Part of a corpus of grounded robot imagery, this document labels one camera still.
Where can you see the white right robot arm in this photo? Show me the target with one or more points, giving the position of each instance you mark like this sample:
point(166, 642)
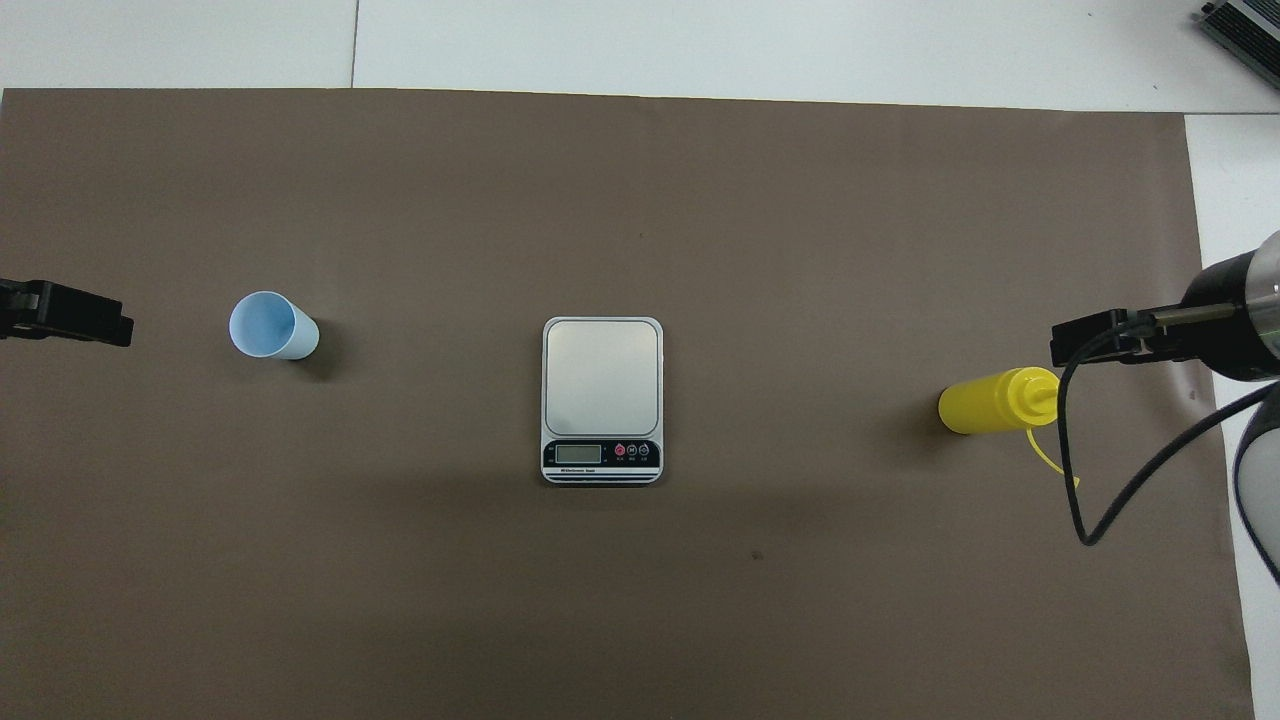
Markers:
point(1266, 470)

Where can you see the silver digital kitchen scale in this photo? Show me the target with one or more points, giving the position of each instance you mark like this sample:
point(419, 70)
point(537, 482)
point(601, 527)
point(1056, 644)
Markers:
point(600, 380)

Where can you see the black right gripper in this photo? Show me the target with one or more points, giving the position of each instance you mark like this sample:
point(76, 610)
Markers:
point(1228, 280)

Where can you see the yellow squeeze seasoning bottle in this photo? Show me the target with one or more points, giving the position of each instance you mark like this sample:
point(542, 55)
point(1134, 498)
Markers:
point(985, 402)

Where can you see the grey ribbed metal device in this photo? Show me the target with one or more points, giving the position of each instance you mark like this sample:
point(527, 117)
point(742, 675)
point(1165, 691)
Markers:
point(1250, 25)

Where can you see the brown paper table mat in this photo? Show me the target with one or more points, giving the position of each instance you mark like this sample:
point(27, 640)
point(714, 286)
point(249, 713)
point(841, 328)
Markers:
point(400, 560)

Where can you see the light blue plastic cup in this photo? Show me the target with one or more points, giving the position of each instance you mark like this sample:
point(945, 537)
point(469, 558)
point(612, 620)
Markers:
point(262, 325)

